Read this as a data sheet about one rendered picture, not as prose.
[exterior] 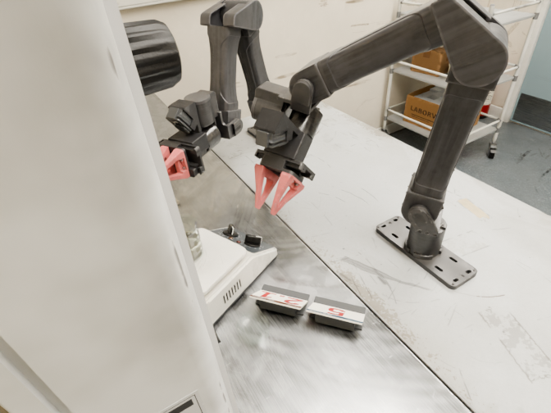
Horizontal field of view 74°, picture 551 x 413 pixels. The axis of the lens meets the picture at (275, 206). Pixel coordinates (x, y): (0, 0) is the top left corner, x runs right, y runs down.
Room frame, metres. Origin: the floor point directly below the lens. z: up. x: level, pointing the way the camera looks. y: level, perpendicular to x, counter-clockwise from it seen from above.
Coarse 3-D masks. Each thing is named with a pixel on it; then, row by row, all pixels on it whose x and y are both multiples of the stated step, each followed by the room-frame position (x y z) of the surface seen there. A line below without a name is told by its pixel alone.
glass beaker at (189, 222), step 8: (184, 216) 0.49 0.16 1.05; (192, 216) 0.48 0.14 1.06; (184, 224) 0.49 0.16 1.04; (192, 224) 0.48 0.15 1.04; (192, 232) 0.45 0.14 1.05; (192, 240) 0.44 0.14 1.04; (200, 240) 0.46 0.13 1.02; (192, 248) 0.44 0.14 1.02; (200, 248) 0.45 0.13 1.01; (200, 256) 0.45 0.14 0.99
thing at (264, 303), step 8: (264, 288) 0.44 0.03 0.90; (272, 288) 0.44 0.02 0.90; (280, 288) 0.44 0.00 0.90; (288, 296) 0.42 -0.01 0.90; (296, 296) 0.42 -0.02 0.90; (304, 296) 0.42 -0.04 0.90; (264, 304) 0.40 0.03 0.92; (272, 304) 0.39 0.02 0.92; (280, 304) 0.38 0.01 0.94; (304, 304) 0.39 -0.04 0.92; (280, 312) 0.38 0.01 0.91; (288, 312) 0.38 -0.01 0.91; (296, 312) 0.38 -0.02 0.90
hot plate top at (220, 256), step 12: (204, 240) 0.50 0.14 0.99; (216, 240) 0.49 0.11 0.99; (228, 240) 0.49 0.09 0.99; (204, 252) 0.46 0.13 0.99; (216, 252) 0.46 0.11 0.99; (228, 252) 0.46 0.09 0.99; (240, 252) 0.46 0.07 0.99; (204, 264) 0.44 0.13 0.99; (216, 264) 0.43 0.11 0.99; (228, 264) 0.43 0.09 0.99; (204, 276) 0.41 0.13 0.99; (216, 276) 0.41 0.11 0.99; (204, 288) 0.38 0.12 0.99
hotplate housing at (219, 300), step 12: (264, 252) 0.49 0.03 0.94; (276, 252) 0.52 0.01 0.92; (240, 264) 0.45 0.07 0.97; (252, 264) 0.46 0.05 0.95; (264, 264) 0.48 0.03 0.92; (228, 276) 0.42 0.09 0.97; (240, 276) 0.43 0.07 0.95; (252, 276) 0.45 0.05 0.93; (216, 288) 0.40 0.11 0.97; (228, 288) 0.41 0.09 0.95; (240, 288) 0.43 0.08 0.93; (216, 300) 0.38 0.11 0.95; (228, 300) 0.40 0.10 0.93; (216, 312) 0.38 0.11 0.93
